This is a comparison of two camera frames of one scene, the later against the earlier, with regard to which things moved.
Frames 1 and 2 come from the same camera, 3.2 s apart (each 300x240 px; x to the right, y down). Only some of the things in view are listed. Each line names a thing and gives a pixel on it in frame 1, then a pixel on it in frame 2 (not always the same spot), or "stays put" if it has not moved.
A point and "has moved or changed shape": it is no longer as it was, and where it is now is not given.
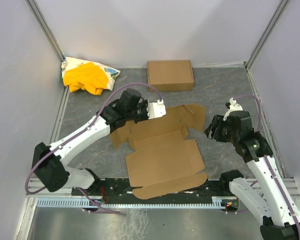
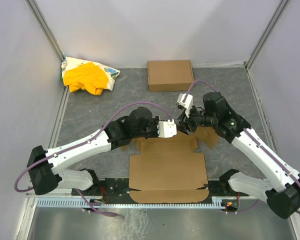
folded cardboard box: x=170 y=75 stays put
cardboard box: x=163 y=161 has moved or changed shape
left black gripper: x=142 y=113 → x=154 y=124
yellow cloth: x=86 y=76 stays put
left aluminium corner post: x=49 y=34 stays put
